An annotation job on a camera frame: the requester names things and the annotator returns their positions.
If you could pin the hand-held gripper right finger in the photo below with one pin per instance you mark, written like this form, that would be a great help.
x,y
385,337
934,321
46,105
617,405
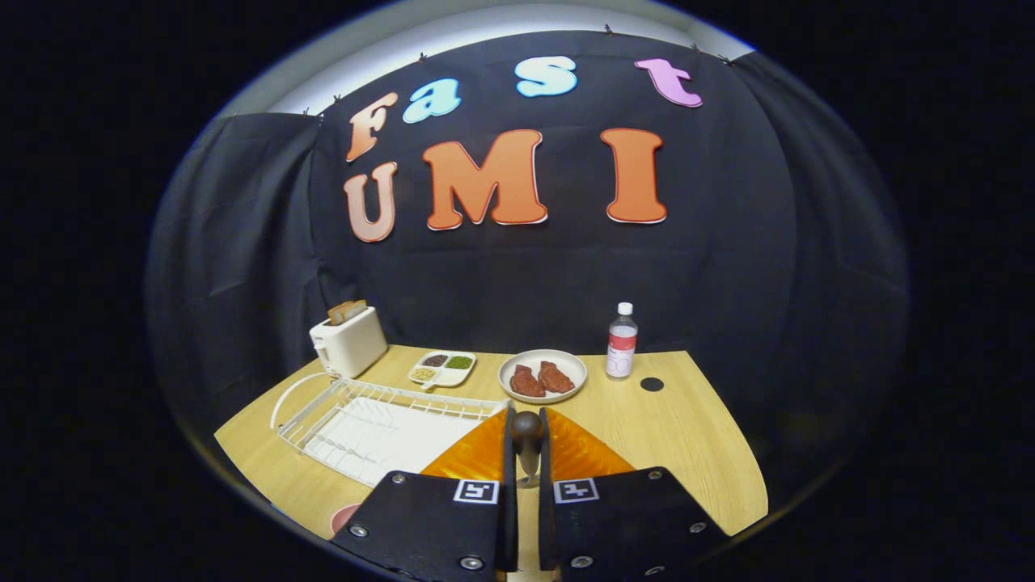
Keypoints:
x,y
623,517

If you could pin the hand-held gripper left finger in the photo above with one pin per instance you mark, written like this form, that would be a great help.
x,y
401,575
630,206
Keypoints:
x,y
437,517

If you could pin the pink plate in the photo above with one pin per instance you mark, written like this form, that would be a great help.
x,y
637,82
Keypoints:
x,y
346,519

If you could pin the white divided snack dish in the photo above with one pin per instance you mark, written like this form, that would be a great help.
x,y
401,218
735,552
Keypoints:
x,y
443,373

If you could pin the white meat plate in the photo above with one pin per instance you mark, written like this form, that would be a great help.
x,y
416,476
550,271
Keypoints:
x,y
566,360

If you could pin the yellow beans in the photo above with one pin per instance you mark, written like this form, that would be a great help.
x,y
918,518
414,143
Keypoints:
x,y
423,374

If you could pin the red-brown meat piece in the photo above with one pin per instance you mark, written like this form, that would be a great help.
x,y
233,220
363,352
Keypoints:
x,y
527,381
556,377

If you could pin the green beans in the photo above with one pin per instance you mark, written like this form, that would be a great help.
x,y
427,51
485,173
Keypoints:
x,y
459,363

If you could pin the dark brown beans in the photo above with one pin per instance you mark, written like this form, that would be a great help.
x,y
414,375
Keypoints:
x,y
435,360

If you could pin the clear bottle red label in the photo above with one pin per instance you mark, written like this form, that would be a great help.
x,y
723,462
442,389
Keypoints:
x,y
621,352

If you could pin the white toaster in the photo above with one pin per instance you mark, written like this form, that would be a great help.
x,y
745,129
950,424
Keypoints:
x,y
356,343

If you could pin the brown toast slice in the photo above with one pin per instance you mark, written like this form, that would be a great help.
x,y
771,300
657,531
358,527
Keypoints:
x,y
348,311

